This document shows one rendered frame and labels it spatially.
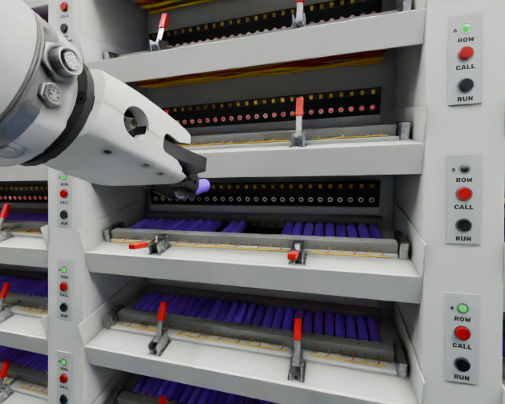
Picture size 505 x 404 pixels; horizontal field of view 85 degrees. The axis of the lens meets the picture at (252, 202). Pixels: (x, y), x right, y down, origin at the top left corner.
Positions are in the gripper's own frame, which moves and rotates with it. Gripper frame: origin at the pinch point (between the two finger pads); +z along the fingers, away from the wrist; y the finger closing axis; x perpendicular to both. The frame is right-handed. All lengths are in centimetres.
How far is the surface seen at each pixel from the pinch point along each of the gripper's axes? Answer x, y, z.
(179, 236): 3.8, 12.9, 22.9
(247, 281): 11.3, -2.5, 21.1
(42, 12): -52, 55, 13
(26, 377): 39, 58, 33
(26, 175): -8, 48, 15
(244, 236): 3.4, -0.8, 22.9
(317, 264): 7.8, -14.2, 20.8
